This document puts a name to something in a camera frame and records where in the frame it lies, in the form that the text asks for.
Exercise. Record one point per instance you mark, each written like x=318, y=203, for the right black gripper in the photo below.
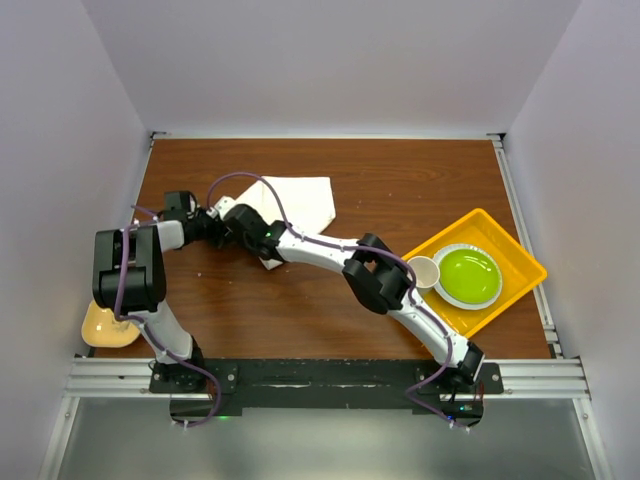
x=233, y=236

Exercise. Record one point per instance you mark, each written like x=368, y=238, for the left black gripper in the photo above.
x=219, y=227

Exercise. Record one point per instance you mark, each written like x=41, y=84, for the white cloth napkin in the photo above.
x=307, y=201

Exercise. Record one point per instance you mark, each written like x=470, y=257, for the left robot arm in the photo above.
x=129, y=277

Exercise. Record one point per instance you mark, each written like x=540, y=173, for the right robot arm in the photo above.
x=381, y=281

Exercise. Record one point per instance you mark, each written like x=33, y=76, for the tan wooden plate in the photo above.
x=100, y=329

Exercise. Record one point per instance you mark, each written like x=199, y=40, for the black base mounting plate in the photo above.
x=245, y=384

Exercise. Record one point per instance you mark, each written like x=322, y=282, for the light blue mug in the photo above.
x=426, y=271

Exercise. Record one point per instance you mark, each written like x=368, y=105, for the green plate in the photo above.
x=469, y=278

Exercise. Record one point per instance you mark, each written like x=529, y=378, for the yellow plastic tray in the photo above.
x=520, y=270

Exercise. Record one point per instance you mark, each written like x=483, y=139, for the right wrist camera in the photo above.
x=221, y=208

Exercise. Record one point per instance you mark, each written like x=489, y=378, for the aluminium table frame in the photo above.
x=405, y=190

